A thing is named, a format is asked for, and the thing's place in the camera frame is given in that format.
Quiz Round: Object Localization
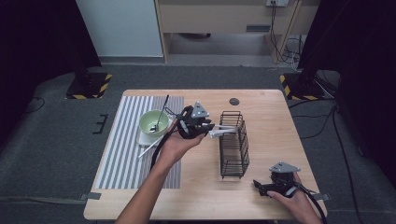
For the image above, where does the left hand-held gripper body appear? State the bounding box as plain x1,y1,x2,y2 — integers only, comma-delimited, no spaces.
177,101,216,140

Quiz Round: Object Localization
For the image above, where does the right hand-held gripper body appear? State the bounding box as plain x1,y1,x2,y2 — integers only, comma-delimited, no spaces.
268,161,303,199

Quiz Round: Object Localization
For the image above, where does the white chopstick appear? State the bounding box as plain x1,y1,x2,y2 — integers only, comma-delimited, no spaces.
137,138,165,159
208,127,239,139

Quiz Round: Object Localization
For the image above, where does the black wire rack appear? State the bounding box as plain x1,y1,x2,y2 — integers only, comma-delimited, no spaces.
219,110,251,181

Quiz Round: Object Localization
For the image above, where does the person's left hand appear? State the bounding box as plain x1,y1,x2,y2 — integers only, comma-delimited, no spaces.
157,130,208,171

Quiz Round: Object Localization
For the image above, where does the person's right hand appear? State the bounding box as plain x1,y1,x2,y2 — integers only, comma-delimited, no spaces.
266,172,317,218

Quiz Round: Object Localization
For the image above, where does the dark metal spoon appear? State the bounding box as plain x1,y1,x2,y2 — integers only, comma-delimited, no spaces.
148,94,171,133

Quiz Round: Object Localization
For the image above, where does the grey tape strip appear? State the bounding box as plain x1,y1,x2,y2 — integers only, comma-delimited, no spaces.
78,191,103,201
312,192,331,202

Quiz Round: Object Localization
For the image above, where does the green bowl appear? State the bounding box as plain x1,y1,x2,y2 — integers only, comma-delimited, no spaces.
138,109,171,138

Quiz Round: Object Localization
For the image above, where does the white square plate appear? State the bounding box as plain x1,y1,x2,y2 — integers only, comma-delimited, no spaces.
137,117,176,147

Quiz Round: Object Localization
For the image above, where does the grey striped placemat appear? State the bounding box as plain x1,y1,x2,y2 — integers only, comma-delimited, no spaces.
93,95,185,190

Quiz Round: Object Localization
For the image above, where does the black stand with striped base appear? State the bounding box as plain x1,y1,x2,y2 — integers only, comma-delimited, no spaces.
278,46,335,102
64,46,113,101

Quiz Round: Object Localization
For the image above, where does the white cabinet panel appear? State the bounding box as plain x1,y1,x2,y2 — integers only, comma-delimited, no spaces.
75,0,164,58

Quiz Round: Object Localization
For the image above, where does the dark curtain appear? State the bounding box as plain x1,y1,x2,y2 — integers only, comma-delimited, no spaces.
297,0,396,188
0,0,102,147

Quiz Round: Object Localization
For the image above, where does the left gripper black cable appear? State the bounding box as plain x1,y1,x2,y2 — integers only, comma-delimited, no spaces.
149,119,181,172

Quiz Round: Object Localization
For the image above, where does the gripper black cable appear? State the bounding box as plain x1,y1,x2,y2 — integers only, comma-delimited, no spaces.
292,182,329,224
149,119,181,172

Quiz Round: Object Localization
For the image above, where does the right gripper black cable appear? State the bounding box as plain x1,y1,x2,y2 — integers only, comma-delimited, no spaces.
292,182,329,224

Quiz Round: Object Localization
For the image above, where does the long black floor cable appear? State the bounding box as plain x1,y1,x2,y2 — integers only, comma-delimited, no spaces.
288,98,366,224

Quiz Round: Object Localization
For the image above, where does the black cable bundle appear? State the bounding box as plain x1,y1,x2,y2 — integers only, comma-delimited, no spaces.
269,1,305,73

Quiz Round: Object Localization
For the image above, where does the thin black floor cable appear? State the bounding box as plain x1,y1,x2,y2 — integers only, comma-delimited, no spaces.
24,96,46,115

